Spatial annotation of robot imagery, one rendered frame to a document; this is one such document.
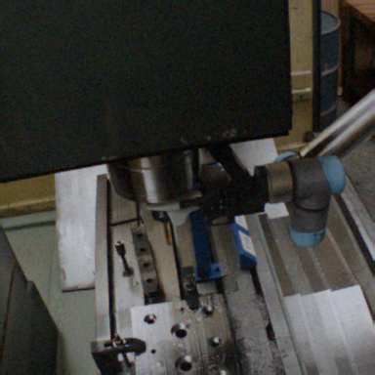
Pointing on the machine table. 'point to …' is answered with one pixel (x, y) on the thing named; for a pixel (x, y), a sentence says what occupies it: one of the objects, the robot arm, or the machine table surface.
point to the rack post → (202, 249)
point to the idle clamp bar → (145, 263)
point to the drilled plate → (160, 337)
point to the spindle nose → (155, 176)
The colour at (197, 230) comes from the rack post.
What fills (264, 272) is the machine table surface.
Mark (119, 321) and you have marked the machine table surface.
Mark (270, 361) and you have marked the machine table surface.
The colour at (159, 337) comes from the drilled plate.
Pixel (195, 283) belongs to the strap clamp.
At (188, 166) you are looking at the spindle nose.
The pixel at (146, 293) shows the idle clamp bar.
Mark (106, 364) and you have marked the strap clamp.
